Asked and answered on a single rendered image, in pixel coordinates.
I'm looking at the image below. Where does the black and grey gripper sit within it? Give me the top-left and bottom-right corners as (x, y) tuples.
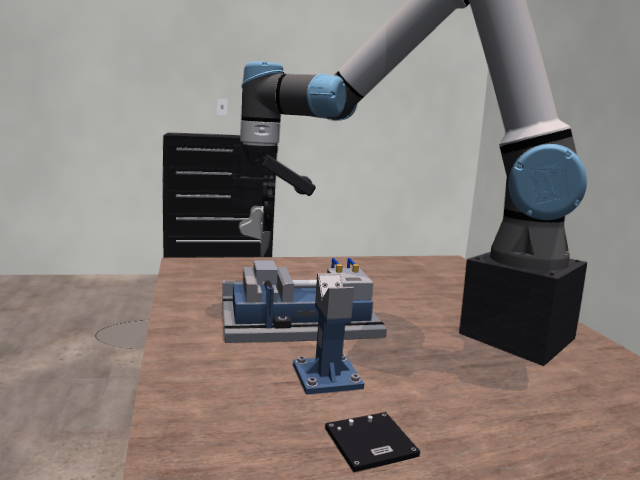
(231, 144), (278, 257)

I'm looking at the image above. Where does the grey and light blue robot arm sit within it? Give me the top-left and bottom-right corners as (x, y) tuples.
(240, 0), (587, 271)

